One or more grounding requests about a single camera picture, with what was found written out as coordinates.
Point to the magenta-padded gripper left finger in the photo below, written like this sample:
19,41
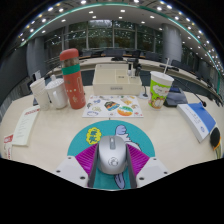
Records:
71,170

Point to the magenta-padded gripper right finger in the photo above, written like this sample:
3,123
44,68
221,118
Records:
153,170

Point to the silver computer mouse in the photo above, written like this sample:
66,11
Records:
112,156

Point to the round teal cartoon mouse pad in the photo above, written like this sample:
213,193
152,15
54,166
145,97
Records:
80,141

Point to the white booklet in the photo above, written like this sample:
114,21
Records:
25,125

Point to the red and white magazine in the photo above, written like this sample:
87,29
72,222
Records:
8,146

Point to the blue and white book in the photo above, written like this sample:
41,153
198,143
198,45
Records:
200,118

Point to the black handheld microphone yellow band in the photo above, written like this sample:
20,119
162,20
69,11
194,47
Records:
215,138

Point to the colourful sticker sheet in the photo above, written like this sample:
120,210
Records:
113,107

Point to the black conference microphone unit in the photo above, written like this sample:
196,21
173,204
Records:
175,98

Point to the white lidded mug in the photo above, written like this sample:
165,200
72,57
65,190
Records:
57,95

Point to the green printed paper cup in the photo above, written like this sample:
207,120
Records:
160,91

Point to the stack of white paper cups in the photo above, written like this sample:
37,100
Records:
40,93

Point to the red thermos bottle green band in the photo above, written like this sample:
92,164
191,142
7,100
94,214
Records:
74,86

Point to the white cardboard organizer box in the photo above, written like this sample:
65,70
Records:
116,87

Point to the group of dark office chairs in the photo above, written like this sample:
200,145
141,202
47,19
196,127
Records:
150,56

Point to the long curved conference table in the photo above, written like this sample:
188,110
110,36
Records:
106,60

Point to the group of ceiling lights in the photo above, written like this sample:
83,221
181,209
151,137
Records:
126,10

